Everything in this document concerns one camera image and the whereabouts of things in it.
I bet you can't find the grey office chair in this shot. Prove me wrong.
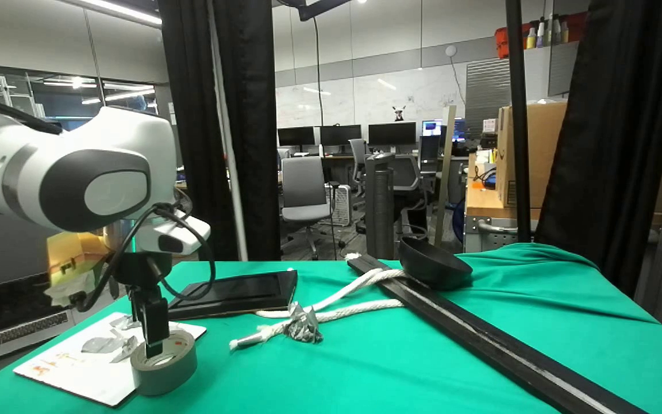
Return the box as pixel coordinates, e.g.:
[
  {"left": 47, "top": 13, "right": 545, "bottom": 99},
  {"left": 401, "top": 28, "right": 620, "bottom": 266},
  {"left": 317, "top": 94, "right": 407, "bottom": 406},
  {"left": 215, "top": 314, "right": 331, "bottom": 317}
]
[{"left": 278, "top": 154, "right": 336, "bottom": 248}]

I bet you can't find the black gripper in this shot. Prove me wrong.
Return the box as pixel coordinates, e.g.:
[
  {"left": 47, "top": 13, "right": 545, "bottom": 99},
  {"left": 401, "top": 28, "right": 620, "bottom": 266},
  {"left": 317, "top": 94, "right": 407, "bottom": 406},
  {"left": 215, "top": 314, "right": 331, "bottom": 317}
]
[{"left": 107, "top": 252, "right": 176, "bottom": 362}]

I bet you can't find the black cylinder post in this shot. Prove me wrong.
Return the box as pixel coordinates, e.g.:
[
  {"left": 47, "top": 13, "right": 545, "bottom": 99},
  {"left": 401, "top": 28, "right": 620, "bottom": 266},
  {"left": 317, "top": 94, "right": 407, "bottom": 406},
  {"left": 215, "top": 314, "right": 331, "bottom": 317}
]
[{"left": 362, "top": 151, "right": 397, "bottom": 261}]

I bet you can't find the wooden stick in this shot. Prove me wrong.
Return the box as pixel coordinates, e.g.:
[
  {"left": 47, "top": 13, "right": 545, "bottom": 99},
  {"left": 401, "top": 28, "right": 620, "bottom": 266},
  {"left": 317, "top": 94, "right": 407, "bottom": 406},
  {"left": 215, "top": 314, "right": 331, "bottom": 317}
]
[{"left": 430, "top": 103, "right": 457, "bottom": 248}]

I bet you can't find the white rope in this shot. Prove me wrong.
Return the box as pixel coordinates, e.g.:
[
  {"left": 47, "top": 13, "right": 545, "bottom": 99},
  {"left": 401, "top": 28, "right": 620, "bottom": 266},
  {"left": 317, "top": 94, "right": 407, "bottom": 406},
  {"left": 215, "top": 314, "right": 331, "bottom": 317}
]
[{"left": 228, "top": 252, "right": 408, "bottom": 355}]

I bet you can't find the black workbench with wooden top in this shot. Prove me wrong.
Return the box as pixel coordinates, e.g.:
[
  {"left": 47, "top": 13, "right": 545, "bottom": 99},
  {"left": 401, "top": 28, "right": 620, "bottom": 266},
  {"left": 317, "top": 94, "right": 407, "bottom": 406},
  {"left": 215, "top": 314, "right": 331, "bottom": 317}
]
[{"left": 461, "top": 148, "right": 521, "bottom": 252}]

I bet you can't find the grey masking tape roll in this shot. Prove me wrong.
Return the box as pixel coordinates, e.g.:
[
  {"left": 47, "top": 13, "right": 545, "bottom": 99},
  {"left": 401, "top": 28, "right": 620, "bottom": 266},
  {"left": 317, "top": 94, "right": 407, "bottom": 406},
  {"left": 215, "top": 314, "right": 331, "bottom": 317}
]
[{"left": 129, "top": 327, "right": 199, "bottom": 400}]

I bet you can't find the green table cloth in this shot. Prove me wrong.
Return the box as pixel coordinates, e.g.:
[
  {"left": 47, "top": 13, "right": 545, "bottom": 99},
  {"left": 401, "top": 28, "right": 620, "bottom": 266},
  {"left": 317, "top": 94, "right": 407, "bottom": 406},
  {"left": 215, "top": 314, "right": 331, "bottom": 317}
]
[{"left": 0, "top": 239, "right": 662, "bottom": 414}]

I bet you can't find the yellow wrist camera mount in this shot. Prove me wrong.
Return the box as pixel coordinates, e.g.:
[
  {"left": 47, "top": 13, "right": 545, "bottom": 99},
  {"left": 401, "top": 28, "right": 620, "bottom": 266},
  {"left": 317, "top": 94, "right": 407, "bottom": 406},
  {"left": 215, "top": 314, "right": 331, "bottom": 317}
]
[{"left": 43, "top": 228, "right": 114, "bottom": 310}]

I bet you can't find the long black bar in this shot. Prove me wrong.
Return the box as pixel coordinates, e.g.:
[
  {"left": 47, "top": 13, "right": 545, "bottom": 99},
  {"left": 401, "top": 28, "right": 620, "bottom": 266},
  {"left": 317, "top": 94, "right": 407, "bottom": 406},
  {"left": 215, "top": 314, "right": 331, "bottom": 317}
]
[{"left": 341, "top": 254, "right": 647, "bottom": 414}]

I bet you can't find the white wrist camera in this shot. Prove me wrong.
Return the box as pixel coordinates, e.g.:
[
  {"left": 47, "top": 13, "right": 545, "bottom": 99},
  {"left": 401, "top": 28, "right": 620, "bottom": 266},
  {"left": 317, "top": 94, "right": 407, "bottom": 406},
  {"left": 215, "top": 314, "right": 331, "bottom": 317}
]
[{"left": 135, "top": 210, "right": 215, "bottom": 261}]

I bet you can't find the white printed booklet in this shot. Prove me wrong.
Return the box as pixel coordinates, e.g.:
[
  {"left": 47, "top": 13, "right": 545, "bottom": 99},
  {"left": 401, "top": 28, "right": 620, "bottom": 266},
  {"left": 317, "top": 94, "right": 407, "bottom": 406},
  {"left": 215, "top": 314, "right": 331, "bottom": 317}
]
[{"left": 12, "top": 308, "right": 209, "bottom": 409}]

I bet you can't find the narrow black curtain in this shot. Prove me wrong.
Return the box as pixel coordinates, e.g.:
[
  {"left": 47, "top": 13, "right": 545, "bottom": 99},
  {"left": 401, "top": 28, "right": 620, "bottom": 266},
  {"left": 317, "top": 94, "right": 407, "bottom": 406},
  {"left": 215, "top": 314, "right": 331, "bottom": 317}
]
[{"left": 532, "top": 0, "right": 662, "bottom": 298}]

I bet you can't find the cardboard shipping box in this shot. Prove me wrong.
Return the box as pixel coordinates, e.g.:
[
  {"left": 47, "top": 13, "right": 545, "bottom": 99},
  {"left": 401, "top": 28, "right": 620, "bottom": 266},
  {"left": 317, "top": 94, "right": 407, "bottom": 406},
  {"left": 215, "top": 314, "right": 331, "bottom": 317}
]
[{"left": 494, "top": 99, "right": 570, "bottom": 208}]

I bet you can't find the black bowl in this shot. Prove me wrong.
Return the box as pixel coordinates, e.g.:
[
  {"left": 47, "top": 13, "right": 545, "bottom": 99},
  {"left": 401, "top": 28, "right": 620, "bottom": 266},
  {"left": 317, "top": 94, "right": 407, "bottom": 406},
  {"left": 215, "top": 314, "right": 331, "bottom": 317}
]
[{"left": 394, "top": 236, "right": 476, "bottom": 293}]

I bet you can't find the black vertical pole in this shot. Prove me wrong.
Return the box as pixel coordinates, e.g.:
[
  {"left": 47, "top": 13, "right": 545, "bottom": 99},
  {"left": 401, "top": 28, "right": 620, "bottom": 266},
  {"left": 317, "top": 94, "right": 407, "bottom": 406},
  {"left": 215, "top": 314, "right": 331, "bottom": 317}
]
[{"left": 503, "top": 0, "right": 534, "bottom": 245}]

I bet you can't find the grey metal clip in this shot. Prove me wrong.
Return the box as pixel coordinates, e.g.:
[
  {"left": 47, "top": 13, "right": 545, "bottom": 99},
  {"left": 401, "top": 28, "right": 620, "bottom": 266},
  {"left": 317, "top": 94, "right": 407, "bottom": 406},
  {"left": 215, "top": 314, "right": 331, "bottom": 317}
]
[{"left": 282, "top": 300, "right": 325, "bottom": 346}]

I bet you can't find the black computer monitor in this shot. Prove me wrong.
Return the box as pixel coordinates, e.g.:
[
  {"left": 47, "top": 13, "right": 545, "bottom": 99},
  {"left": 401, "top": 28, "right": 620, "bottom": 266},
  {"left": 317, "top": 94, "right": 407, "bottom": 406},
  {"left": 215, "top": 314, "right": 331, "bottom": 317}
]
[
  {"left": 366, "top": 121, "right": 421, "bottom": 151},
  {"left": 275, "top": 124, "right": 318, "bottom": 151},
  {"left": 317, "top": 123, "right": 366, "bottom": 151}
]

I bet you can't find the shelf with bottles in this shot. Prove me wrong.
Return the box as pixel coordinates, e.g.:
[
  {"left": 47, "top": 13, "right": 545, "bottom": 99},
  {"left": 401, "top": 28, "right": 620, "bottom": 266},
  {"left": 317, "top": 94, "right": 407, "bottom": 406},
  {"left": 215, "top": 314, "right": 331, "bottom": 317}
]
[{"left": 491, "top": 13, "right": 582, "bottom": 61}]

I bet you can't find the grey laptop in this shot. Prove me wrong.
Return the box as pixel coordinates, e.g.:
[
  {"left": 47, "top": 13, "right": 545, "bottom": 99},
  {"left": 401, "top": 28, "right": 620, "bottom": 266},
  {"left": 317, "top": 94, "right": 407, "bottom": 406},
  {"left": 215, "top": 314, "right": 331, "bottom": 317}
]
[{"left": 0, "top": 268, "right": 72, "bottom": 371}]

